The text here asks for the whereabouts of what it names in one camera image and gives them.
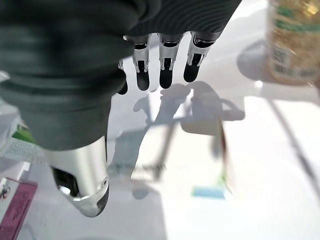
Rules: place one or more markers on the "white teal tablet box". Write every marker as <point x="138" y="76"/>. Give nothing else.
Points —
<point x="195" y="157"/>

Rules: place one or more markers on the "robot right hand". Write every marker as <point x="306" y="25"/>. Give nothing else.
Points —
<point x="62" y="62"/>

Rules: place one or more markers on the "yellow medicine bottle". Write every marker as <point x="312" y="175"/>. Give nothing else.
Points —
<point x="292" y="50"/>

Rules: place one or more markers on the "pink white medicine box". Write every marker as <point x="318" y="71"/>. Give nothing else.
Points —
<point x="17" y="212"/>

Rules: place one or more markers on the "large white green box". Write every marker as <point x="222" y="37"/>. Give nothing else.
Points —
<point x="25" y="152"/>

